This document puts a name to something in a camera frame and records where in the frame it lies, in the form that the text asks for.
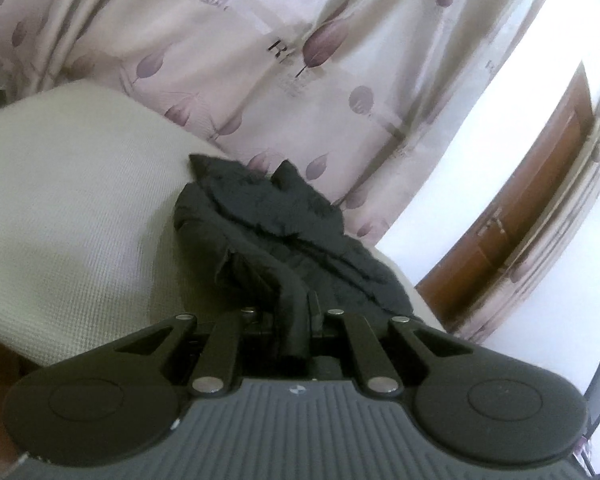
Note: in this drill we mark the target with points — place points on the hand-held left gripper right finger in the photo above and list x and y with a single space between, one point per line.
354 337

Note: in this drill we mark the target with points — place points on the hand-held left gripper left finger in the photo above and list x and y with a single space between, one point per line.
229 332

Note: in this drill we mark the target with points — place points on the black jacket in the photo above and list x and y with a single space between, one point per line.
280 240

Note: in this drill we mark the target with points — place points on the beige bed cover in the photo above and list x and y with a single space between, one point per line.
70 210

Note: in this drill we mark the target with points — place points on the brown wooden door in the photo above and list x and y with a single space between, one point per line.
520 210

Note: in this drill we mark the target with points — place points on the black flat panel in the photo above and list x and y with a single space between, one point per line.
599 395

